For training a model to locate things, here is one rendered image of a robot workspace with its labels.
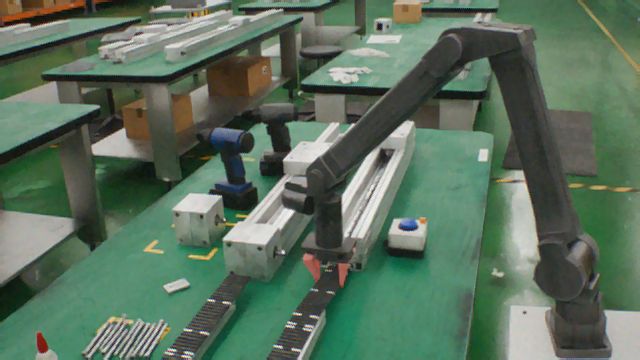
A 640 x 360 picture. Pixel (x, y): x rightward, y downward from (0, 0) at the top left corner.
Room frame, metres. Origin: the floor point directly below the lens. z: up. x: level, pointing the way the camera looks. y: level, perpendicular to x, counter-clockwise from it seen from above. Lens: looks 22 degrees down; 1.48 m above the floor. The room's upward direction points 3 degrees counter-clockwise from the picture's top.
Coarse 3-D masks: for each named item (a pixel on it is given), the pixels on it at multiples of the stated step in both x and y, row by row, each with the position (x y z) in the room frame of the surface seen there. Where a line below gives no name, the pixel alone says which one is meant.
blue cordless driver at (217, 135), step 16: (208, 128) 1.57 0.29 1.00; (208, 144) 1.55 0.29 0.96; (224, 144) 1.51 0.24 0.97; (240, 144) 1.49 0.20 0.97; (224, 160) 1.54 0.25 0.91; (240, 160) 1.52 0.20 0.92; (240, 176) 1.52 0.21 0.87; (208, 192) 1.54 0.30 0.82; (224, 192) 1.52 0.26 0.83; (240, 192) 1.50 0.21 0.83; (256, 192) 1.54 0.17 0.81; (240, 208) 1.49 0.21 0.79
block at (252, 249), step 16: (240, 224) 1.22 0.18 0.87; (256, 224) 1.22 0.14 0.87; (224, 240) 1.15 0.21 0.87; (240, 240) 1.14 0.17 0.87; (256, 240) 1.14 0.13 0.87; (272, 240) 1.16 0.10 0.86; (240, 256) 1.14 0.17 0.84; (256, 256) 1.13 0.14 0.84; (272, 256) 1.15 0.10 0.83; (240, 272) 1.14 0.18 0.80; (256, 272) 1.13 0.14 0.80; (272, 272) 1.14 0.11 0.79
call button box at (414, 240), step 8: (424, 224) 1.25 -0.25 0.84; (392, 232) 1.21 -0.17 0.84; (400, 232) 1.21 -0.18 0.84; (408, 232) 1.21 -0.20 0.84; (416, 232) 1.21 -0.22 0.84; (424, 232) 1.21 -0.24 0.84; (384, 240) 1.25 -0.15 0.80; (392, 240) 1.21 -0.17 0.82; (400, 240) 1.20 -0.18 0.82; (408, 240) 1.20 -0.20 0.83; (416, 240) 1.19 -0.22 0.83; (424, 240) 1.22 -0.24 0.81; (392, 248) 1.21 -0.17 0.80; (400, 248) 1.21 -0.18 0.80; (408, 248) 1.20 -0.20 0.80; (416, 248) 1.19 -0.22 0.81; (424, 248) 1.22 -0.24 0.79; (400, 256) 1.20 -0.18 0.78; (408, 256) 1.20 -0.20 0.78; (416, 256) 1.19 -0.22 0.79
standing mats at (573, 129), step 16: (352, 112) 5.04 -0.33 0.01; (560, 112) 4.79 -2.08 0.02; (576, 112) 4.77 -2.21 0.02; (96, 128) 4.91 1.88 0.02; (112, 128) 4.90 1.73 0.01; (560, 128) 4.37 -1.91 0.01; (576, 128) 4.35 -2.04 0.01; (592, 128) 4.36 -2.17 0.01; (512, 144) 4.04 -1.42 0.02; (560, 144) 4.00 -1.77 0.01; (576, 144) 3.99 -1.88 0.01; (592, 144) 4.00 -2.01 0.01; (512, 160) 3.72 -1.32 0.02; (576, 160) 3.68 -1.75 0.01; (592, 160) 3.67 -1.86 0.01; (592, 176) 3.42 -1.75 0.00
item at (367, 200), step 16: (368, 160) 1.62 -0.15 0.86; (384, 160) 1.68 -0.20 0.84; (400, 160) 1.62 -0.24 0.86; (368, 176) 1.55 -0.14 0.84; (384, 176) 1.49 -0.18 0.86; (400, 176) 1.63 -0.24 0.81; (352, 192) 1.39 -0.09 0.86; (368, 192) 1.45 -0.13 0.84; (384, 192) 1.39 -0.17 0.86; (352, 208) 1.36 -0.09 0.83; (368, 208) 1.30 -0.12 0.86; (384, 208) 1.39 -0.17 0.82; (352, 224) 1.27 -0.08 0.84; (368, 224) 1.21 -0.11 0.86; (368, 240) 1.20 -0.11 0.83; (368, 256) 1.20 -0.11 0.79
